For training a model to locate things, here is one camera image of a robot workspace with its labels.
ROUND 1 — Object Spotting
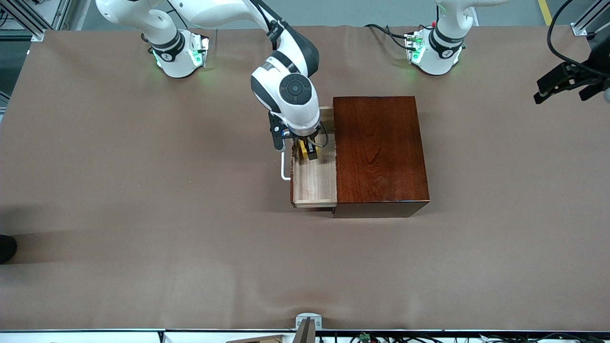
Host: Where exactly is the light wood drawer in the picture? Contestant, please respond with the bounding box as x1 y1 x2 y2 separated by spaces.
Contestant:
280 106 338 209

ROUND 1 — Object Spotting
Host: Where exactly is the dark red-brown wooden cabinet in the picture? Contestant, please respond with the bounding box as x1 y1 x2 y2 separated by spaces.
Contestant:
331 95 431 219

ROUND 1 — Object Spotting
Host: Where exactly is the brown table cover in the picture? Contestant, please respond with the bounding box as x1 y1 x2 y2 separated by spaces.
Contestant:
0 24 610 332

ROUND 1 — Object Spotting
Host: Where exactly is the brown cardboard piece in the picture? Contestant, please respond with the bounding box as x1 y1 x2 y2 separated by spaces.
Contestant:
226 335 285 343

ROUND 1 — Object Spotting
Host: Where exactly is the black round object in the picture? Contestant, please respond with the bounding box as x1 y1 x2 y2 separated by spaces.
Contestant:
0 234 18 265

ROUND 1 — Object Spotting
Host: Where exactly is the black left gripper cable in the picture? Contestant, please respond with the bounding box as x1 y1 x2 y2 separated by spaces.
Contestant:
547 0 599 74

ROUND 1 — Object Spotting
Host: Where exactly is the grey metal bracket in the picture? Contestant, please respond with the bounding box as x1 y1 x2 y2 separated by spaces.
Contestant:
293 313 323 343

